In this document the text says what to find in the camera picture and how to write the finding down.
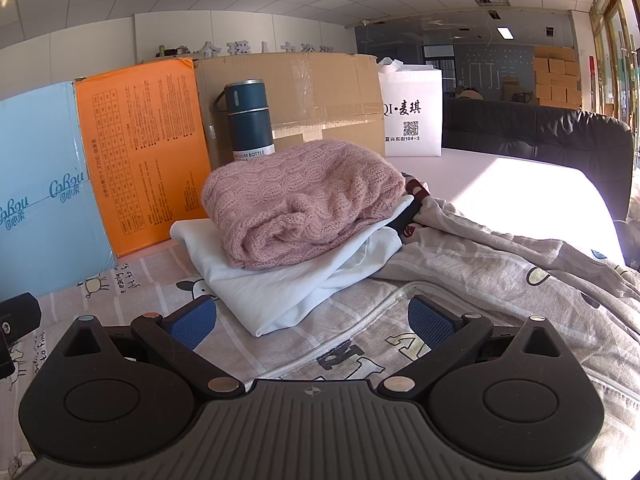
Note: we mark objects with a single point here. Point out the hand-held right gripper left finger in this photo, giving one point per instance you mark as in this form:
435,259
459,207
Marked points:
192,323

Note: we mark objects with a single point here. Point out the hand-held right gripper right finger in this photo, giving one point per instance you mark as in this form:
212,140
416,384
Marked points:
431,323

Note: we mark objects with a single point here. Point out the beige printed hoodie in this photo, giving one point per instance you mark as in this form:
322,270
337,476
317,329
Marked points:
500,280

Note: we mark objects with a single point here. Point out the white folded shirt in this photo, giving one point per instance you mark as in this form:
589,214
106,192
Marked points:
280,290

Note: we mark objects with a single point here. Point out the dark garment with red print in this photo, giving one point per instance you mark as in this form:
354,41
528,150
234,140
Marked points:
416,189

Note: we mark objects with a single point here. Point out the light blue carton box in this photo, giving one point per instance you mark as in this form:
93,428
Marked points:
45,170

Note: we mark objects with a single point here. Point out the pink knit sweater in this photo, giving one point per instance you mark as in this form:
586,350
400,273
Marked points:
300,200

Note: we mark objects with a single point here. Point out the white mattress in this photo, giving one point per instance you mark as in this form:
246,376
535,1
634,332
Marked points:
525,185

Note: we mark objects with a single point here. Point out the orange carton box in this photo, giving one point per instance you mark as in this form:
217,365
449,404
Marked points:
145,160

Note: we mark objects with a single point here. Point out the blue vacuum bottle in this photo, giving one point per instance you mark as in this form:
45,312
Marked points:
248,120

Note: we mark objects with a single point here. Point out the white paper bag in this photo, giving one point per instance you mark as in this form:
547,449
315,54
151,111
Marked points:
412,110

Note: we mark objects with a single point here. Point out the black leather sofa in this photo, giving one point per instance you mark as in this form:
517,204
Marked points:
540,135

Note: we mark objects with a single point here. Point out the brown cardboard box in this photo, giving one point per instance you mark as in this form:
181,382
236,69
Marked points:
320,95

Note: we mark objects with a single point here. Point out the stack of cardboard boxes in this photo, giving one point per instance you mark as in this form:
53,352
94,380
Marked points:
557,77

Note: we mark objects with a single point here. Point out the rectangular ceiling light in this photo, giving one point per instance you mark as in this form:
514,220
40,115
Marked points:
505,32

